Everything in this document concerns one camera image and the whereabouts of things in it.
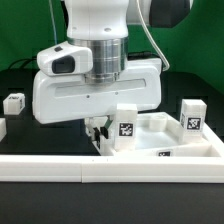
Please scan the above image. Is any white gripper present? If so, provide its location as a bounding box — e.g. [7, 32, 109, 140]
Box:
[32, 58, 162, 141]

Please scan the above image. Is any white square table top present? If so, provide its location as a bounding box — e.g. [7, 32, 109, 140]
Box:
[84, 111, 224, 158]

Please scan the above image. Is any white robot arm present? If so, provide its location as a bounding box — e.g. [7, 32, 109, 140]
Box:
[32, 0, 194, 124]

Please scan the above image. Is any white U-shaped obstacle fence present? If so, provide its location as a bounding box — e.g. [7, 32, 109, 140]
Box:
[0, 125, 224, 183]

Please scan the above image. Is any black cable to robot base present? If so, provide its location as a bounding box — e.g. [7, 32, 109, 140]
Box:
[7, 57, 39, 70]

